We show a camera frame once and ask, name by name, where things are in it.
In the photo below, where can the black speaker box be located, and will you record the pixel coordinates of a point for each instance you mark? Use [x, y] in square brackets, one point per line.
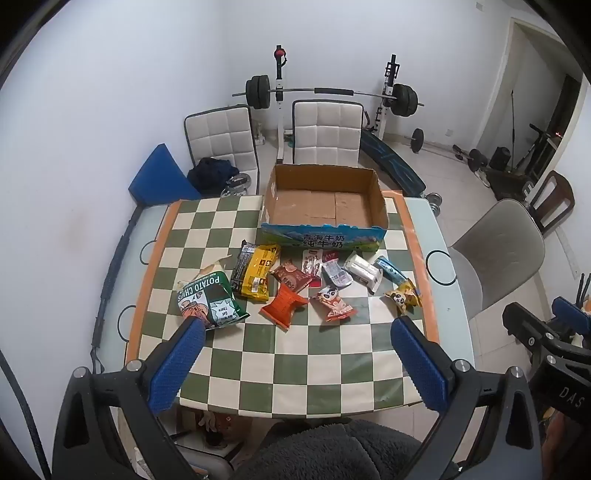
[499, 159]

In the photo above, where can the brown wooden chair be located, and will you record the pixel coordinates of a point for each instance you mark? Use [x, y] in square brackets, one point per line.
[561, 194]

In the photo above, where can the red label white packet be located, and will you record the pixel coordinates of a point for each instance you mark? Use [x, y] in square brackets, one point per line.
[332, 255]

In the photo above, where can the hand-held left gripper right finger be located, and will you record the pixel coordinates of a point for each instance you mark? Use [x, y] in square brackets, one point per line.
[418, 364]

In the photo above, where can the yellow panda snack packet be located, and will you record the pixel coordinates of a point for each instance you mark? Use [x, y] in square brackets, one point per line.
[402, 295]

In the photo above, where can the blue white snack packet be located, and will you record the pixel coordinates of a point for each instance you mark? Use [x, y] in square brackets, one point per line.
[390, 270]

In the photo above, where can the white biscuit packet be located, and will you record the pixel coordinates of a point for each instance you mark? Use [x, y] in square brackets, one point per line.
[362, 272]

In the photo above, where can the beige shell chair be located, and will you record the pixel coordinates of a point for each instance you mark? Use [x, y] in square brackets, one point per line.
[498, 249]

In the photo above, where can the brown snack packet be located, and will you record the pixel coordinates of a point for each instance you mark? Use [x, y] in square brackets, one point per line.
[291, 277]

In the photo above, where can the black snack packet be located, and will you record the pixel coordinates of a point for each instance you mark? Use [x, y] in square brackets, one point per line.
[241, 265]

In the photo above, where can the red panda snack packet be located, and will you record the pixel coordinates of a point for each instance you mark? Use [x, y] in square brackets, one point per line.
[332, 302]

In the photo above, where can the white red meat packet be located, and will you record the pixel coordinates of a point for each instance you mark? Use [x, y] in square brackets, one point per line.
[311, 265]

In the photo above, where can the silver snack packet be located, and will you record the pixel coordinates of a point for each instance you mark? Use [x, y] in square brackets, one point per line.
[337, 274]

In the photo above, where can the black dumbbells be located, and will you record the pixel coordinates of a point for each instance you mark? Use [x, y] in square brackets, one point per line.
[475, 159]

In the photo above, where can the printed cardboard box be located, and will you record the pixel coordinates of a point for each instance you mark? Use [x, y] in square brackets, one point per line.
[318, 207]

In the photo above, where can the dark blue weight bench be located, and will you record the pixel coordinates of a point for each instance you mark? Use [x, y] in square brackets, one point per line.
[392, 164]

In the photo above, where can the grey fleece clothing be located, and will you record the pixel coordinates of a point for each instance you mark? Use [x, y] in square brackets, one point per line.
[341, 452]

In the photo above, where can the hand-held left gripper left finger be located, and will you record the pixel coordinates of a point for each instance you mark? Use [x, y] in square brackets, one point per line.
[178, 364]

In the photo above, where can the green potato chips bag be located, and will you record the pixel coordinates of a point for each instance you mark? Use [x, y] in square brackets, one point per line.
[210, 295]

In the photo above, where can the green checkered tablecloth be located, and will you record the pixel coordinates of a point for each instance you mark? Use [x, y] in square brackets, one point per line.
[323, 350]

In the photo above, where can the dark clothing bundle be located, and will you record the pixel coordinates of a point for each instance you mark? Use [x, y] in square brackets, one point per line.
[210, 173]

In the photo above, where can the white padded chair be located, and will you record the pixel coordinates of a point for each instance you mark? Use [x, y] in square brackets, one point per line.
[221, 134]
[325, 129]

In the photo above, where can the small plate dumbbell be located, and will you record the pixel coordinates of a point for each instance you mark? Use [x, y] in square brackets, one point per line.
[417, 140]

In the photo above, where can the black barbell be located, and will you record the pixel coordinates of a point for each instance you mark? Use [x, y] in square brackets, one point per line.
[323, 91]

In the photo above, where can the blue cushion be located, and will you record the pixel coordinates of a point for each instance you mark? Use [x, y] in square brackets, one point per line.
[159, 177]

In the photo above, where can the orange snack packet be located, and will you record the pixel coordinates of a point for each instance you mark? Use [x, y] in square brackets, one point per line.
[282, 307]

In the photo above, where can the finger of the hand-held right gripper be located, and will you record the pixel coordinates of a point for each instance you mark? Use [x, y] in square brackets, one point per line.
[531, 327]
[572, 314]

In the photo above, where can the white barbell rack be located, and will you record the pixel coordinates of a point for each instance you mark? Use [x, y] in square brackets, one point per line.
[279, 120]

